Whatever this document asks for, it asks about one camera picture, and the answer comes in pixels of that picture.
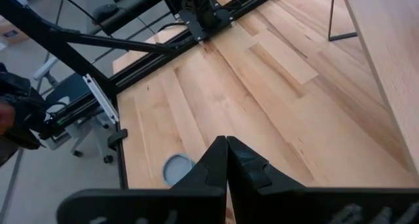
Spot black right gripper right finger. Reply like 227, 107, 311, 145
227, 136, 419, 224

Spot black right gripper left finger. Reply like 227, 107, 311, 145
56, 135, 229, 224

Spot teal tuna fish can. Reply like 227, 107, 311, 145
162, 153, 196, 187

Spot white grey office chair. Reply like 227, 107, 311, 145
32, 55, 116, 165

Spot brown cardboard box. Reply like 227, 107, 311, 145
0, 16, 30, 45

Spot black table clamp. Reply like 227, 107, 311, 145
107, 128, 128, 152

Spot dark computer mouse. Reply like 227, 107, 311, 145
92, 3, 120, 24

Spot dark grey desk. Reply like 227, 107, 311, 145
88, 0, 171, 35

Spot black aluminium rig frame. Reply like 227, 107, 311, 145
0, 0, 289, 189

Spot white frame bracket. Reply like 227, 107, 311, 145
81, 73, 120, 124

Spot black shelf leg frame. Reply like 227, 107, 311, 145
327, 0, 359, 43

